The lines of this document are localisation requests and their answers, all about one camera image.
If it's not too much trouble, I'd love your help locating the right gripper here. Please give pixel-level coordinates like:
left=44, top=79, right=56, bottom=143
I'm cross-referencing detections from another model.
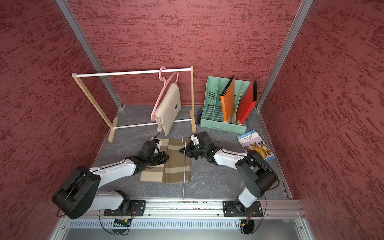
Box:
left=179, top=140, right=208, bottom=160

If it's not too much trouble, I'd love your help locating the brown plaid scarf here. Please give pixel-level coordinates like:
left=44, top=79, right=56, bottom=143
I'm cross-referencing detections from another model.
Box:
left=140, top=139, right=191, bottom=185

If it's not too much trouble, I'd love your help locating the beige wool scarf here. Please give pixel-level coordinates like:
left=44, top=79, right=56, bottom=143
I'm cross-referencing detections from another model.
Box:
left=154, top=83, right=181, bottom=136

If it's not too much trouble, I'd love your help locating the pink plastic hanger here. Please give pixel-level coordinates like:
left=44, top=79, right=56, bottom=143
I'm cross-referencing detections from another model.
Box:
left=151, top=66, right=179, bottom=122

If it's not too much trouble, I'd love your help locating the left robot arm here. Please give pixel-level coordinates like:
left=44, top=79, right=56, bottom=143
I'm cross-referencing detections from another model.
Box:
left=52, top=139, right=170, bottom=220

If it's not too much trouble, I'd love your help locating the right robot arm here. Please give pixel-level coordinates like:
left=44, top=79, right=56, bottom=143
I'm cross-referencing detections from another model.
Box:
left=179, top=132, right=279, bottom=215

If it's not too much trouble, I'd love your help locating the black blue remote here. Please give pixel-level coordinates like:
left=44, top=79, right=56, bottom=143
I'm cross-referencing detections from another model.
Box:
left=195, top=108, right=203, bottom=126

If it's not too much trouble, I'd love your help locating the green file organizer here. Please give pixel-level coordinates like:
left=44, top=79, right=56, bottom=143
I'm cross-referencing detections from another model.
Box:
left=201, top=76, right=251, bottom=134

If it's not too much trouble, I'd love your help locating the wooden clothes rack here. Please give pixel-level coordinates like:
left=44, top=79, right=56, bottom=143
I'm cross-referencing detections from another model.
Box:
left=72, top=67, right=197, bottom=143

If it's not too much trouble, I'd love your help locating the dog picture book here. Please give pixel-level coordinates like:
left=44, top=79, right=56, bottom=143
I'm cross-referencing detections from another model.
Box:
left=237, top=130, right=275, bottom=162

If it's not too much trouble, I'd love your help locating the orange folder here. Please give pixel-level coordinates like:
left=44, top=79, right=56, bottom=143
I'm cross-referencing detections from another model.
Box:
left=221, top=76, right=235, bottom=123

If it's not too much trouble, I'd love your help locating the red folder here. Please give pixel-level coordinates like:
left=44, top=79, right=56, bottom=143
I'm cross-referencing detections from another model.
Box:
left=236, top=80, right=258, bottom=126

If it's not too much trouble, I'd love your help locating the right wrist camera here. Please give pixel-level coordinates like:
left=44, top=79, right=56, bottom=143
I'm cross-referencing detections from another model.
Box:
left=191, top=134, right=200, bottom=146

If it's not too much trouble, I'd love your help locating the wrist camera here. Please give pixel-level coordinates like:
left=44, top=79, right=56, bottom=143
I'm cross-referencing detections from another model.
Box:
left=151, top=133, right=162, bottom=154
left=191, top=134, right=200, bottom=146

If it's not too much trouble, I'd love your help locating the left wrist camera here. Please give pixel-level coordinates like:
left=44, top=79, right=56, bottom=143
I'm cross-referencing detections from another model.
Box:
left=151, top=133, right=162, bottom=154

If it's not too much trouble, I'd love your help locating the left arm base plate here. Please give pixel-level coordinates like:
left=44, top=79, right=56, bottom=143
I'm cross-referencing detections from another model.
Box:
left=103, top=200, right=147, bottom=217

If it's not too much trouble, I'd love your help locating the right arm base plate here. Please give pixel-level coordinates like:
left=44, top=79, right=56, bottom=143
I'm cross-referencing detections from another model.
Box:
left=223, top=201, right=264, bottom=218

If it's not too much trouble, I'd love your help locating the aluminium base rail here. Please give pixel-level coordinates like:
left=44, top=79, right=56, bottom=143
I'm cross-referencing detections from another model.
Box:
left=79, top=198, right=307, bottom=220

